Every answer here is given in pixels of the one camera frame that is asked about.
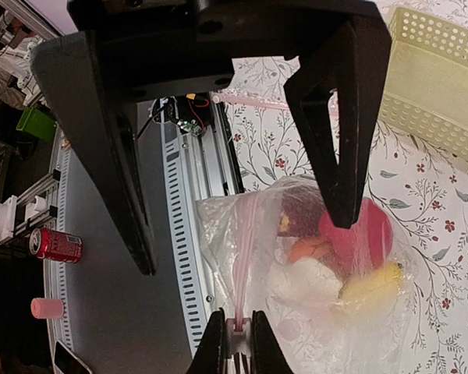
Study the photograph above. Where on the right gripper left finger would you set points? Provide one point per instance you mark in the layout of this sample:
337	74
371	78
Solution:
210	356

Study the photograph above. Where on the floral table mat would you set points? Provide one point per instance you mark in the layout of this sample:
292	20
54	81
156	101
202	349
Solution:
425	190

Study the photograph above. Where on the yellow toy mango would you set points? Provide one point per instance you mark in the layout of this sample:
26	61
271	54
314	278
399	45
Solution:
373	290

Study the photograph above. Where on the green plastic bin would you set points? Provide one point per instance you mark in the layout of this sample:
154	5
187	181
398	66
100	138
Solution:
36	123

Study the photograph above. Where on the red toy apple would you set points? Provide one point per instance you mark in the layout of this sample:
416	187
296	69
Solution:
366	245

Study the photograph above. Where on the red soda can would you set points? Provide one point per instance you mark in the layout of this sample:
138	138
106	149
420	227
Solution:
57	246

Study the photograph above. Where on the clear zip top bag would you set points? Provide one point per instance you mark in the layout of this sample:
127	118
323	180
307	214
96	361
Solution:
338	300

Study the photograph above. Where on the green perforated plastic basket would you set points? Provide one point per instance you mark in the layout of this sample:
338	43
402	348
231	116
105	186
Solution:
426	90

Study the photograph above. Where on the orange toy orange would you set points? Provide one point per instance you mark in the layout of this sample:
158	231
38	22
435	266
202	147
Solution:
317	248

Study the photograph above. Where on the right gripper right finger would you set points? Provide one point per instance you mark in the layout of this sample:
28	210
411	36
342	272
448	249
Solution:
266	355

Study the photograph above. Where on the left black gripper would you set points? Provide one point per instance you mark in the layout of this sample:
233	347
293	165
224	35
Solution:
145	50

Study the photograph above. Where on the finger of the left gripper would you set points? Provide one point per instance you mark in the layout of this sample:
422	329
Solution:
83	87
334	99

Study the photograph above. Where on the white toy garlic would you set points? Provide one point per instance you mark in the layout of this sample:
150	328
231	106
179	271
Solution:
306	285

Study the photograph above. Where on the pink hair roller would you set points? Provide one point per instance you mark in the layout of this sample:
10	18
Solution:
47	308

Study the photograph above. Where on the dark red toy fruit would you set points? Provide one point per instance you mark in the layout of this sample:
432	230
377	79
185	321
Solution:
302	208

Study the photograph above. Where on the left clear dotted bag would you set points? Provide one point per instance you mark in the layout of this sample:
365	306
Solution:
258	82

